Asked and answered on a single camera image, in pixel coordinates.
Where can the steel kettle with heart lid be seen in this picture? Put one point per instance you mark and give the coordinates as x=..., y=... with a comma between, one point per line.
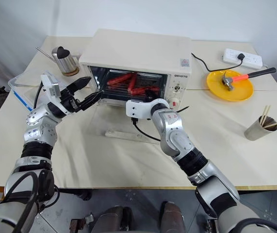
x=65, y=63

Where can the clear plastic box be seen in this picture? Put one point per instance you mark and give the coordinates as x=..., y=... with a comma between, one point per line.
x=19, y=81

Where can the red sausages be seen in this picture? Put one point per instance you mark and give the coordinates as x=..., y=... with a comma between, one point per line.
x=116, y=91

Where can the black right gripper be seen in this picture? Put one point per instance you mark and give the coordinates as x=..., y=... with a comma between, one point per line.
x=152, y=94

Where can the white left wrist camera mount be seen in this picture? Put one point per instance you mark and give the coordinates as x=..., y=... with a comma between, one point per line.
x=47, y=81

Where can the steel cup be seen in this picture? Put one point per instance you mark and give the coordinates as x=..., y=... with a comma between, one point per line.
x=257, y=132

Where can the glass toaster oven door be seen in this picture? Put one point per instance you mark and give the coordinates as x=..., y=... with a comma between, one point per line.
x=118, y=134

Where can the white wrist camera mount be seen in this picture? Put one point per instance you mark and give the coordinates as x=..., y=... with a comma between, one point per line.
x=138, y=108
x=47, y=81

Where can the large oven control knob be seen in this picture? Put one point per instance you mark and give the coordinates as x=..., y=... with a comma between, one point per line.
x=174, y=102

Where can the small oven control knob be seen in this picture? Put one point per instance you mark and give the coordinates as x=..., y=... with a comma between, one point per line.
x=176, y=88

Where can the yellow plate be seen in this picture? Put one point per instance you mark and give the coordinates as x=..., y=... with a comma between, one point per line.
x=240, y=93

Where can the white toaster oven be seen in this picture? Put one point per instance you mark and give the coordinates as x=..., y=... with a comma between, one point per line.
x=133, y=51

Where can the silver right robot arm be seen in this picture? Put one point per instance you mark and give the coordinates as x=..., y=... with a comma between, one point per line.
x=172, y=126

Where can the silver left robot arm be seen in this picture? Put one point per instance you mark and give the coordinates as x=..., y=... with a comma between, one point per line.
x=38, y=131

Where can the black power plug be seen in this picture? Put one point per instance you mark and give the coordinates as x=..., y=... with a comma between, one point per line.
x=240, y=57

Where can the square oven sticker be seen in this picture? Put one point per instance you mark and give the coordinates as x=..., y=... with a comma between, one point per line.
x=184, y=62

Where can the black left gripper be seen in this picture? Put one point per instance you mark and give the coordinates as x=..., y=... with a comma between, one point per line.
x=70, y=102

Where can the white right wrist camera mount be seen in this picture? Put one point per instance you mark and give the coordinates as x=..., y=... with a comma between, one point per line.
x=138, y=108

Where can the white power strip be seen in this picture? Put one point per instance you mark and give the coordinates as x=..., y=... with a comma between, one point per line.
x=249, y=59

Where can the red sausage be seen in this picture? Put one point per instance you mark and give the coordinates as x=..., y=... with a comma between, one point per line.
x=132, y=83
x=139, y=91
x=118, y=79

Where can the blue flat strip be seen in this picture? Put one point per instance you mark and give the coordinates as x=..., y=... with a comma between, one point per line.
x=21, y=99

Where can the round wooden coaster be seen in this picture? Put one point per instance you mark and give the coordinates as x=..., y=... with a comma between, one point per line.
x=71, y=72

